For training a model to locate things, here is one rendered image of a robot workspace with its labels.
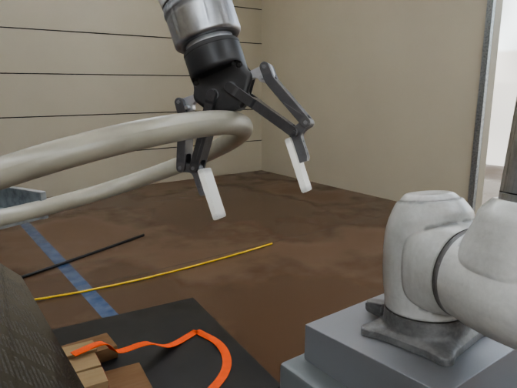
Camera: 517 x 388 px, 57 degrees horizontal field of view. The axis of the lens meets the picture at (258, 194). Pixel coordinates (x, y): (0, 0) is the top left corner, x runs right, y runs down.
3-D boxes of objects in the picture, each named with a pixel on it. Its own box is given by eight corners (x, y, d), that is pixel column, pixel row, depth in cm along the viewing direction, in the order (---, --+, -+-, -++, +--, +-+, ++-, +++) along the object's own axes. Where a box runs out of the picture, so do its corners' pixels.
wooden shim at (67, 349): (41, 366, 222) (41, 362, 221) (39, 356, 230) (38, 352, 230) (97, 351, 234) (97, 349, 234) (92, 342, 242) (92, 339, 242)
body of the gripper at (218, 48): (248, 37, 64) (270, 103, 64) (195, 61, 67) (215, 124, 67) (228, 25, 57) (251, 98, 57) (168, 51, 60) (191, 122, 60)
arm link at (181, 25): (182, 25, 68) (195, 65, 68) (148, 8, 59) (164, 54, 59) (239, -3, 65) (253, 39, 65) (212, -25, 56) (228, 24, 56)
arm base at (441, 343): (391, 299, 107) (392, 275, 106) (494, 331, 91) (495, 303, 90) (341, 327, 95) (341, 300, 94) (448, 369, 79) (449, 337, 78)
